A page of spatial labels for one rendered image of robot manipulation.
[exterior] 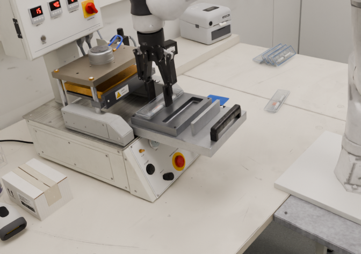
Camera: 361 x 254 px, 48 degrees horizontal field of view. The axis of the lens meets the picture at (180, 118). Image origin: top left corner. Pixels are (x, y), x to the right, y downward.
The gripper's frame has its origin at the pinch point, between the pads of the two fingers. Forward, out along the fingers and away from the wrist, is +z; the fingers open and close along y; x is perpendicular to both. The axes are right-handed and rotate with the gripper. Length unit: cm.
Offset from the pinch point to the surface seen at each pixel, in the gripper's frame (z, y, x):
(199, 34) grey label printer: 18, -44, 95
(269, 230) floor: 103, 13, 56
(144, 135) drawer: 7.9, 1.3, -11.1
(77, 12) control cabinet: -21.1, -34.2, 5.7
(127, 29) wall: 8, -70, 67
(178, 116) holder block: 5.1, 7.5, -2.1
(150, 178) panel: 21.6, 2.9, -13.8
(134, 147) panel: 11.8, -1.6, -13.4
